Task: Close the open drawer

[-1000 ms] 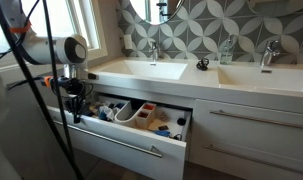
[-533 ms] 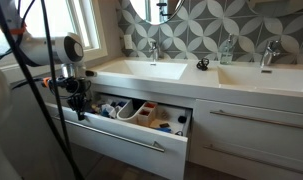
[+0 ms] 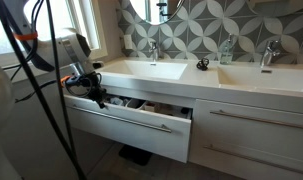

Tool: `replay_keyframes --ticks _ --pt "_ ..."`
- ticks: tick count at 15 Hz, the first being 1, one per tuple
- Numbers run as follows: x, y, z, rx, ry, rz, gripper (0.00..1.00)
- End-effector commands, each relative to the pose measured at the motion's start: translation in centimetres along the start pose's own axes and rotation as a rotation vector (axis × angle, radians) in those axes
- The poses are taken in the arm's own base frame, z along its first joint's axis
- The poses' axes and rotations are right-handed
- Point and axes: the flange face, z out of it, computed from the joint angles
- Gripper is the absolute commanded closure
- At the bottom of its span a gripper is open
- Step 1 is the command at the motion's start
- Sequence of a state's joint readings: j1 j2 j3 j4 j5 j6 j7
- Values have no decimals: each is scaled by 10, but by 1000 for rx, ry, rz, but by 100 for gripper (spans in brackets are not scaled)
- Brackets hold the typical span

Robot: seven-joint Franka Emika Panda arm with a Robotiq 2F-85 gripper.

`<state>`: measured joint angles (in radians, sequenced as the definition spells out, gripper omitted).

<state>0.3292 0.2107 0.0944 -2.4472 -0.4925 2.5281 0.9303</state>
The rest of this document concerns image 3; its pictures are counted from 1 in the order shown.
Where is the orange cable strap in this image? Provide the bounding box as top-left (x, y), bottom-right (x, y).
top-left (12, 31), bottom-right (39, 42)
top-left (59, 74), bottom-right (72, 89)

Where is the black looped gripper cable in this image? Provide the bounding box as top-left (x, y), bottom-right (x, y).
top-left (64, 71), bottom-right (103, 99)

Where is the thin black hanging cable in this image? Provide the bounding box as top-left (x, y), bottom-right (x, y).
top-left (45, 0), bottom-right (79, 162)

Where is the white wall outlet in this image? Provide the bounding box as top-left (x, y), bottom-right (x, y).
top-left (122, 33), bottom-right (134, 51)

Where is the white closed vanity drawer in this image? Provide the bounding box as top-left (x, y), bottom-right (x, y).
top-left (189, 98), bottom-right (303, 163)
top-left (187, 133), bottom-right (303, 180)

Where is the round wall mirror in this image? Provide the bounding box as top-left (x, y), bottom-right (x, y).
top-left (128, 0), bottom-right (187, 26)
top-left (246, 0), bottom-right (303, 18)

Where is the small black tangled object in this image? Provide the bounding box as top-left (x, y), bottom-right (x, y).
top-left (195, 57), bottom-right (211, 72)

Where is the small black round jar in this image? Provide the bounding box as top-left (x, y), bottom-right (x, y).
top-left (180, 106), bottom-right (191, 117)

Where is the white curved organiser tray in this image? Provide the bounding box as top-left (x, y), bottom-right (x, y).
top-left (125, 97), bottom-right (147, 111)

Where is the white double sink countertop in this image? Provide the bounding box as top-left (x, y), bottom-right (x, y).
top-left (93, 55), bottom-right (303, 116)

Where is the black object on counter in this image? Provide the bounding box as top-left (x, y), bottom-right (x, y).
top-left (118, 143), bottom-right (155, 167)

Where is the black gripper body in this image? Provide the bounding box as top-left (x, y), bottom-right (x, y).
top-left (67, 71), bottom-right (105, 100)

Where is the white box with red compartments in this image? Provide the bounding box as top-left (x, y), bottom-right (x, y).
top-left (142, 101), bottom-right (166, 115)

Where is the thick black hanging cable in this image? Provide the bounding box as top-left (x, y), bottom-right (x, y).
top-left (0, 0), bottom-right (88, 180)

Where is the white crumpled cloth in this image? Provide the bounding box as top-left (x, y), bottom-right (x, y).
top-left (108, 96), bottom-right (126, 107)

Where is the chrome sink faucet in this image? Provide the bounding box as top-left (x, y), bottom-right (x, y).
top-left (147, 41), bottom-right (162, 63)
top-left (259, 38), bottom-right (282, 68)

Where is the white vanity drawer with clutter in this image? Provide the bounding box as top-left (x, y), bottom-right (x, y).
top-left (63, 92), bottom-right (194, 165)

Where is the clear glass soap bottle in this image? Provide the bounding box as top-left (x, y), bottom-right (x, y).
top-left (219, 32), bottom-right (236, 66)

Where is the long steel drawer handle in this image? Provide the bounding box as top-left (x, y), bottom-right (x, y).
top-left (203, 143), bottom-right (303, 177)
top-left (68, 104), bottom-right (173, 135)
top-left (208, 109), bottom-right (303, 132)

